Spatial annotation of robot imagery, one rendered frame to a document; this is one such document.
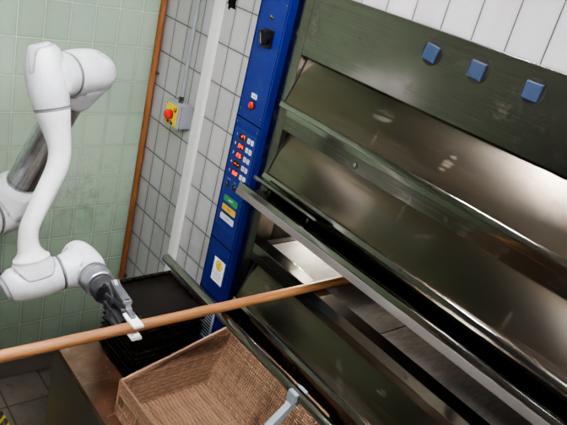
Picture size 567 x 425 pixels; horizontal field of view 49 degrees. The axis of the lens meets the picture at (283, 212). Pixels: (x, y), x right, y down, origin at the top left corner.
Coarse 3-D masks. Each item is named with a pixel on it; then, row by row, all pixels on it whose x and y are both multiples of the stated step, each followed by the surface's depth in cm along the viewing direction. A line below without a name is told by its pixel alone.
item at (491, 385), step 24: (240, 192) 213; (264, 192) 221; (336, 240) 202; (336, 264) 181; (360, 264) 188; (360, 288) 174; (408, 288) 185; (432, 312) 174; (432, 336) 157; (456, 336) 164; (456, 360) 152; (504, 360) 162; (528, 384) 153; (528, 408) 139; (552, 408) 145
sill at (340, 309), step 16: (272, 256) 227; (288, 272) 220; (304, 272) 222; (320, 304) 209; (336, 304) 207; (336, 320) 204; (352, 320) 201; (352, 336) 199; (368, 336) 195; (384, 352) 189; (400, 352) 191; (400, 368) 185; (416, 368) 186; (416, 384) 181; (432, 384) 180; (432, 400) 177; (448, 400) 175; (448, 416) 173; (464, 416) 171
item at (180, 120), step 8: (168, 104) 258; (176, 104) 254; (184, 104) 257; (176, 112) 254; (184, 112) 255; (168, 120) 259; (176, 120) 255; (184, 120) 257; (176, 128) 256; (184, 128) 258
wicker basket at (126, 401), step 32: (224, 352) 242; (128, 384) 219; (160, 384) 230; (192, 384) 242; (224, 384) 240; (256, 384) 230; (128, 416) 221; (160, 416) 225; (224, 416) 233; (256, 416) 227; (288, 416) 218
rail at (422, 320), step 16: (256, 192) 209; (272, 208) 202; (320, 240) 187; (336, 256) 181; (352, 272) 177; (384, 288) 169; (400, 304) 165; (416, 320) 161; (448, 336) 155; (464, 352) 151; (480, 368) 148; (512, 384) 143; (528, 400) 139; (544, 416) 137
